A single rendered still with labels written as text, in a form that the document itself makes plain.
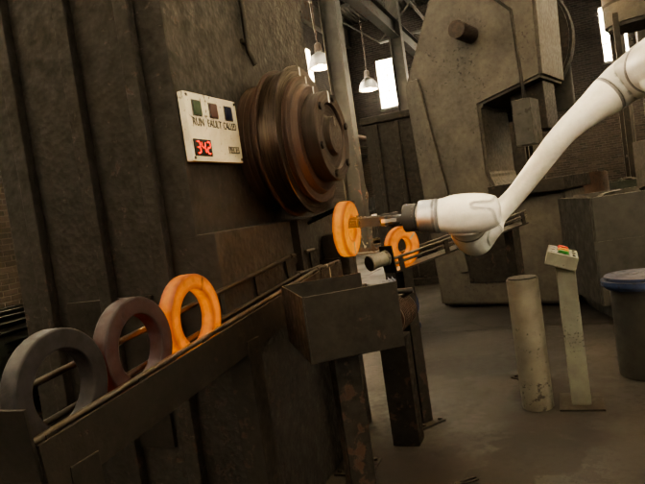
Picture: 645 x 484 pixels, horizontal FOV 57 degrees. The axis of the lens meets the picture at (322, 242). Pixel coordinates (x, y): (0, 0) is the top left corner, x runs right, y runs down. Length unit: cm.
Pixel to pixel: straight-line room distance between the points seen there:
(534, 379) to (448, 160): 243
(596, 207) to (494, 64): 134
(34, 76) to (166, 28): 45
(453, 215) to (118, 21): 98
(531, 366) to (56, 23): 197
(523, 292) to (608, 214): 143
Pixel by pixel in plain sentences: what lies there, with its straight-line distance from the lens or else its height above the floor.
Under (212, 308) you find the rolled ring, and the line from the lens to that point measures 134.
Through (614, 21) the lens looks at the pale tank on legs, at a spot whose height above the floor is 307.
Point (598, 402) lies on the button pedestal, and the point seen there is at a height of 1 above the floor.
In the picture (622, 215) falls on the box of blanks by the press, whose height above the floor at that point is 62.
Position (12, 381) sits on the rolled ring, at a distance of 97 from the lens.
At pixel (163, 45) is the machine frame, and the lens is 163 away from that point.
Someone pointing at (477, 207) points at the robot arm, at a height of 84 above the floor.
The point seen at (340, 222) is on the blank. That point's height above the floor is 85.
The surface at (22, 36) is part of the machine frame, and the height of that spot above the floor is 149.
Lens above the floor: 89
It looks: 3 degrees down
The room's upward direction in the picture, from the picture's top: 8 degrees counter-clockwise
